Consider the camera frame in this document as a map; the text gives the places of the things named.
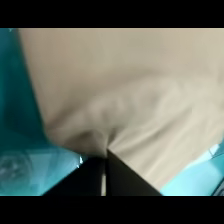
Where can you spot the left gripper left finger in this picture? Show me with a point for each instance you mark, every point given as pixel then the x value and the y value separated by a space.
pixel 85 181

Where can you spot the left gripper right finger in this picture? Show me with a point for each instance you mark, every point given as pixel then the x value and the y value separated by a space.
pixel 126 180

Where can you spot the beige garment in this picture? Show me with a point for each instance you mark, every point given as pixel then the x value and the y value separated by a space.
pixel 126 86

